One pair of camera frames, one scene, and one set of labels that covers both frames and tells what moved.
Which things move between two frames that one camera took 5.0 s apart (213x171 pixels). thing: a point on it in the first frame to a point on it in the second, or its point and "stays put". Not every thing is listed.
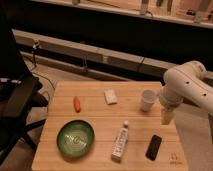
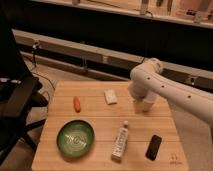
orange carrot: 77,104 stays put
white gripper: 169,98 to 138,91
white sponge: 110,96 stays put
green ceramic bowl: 75,139 stays put
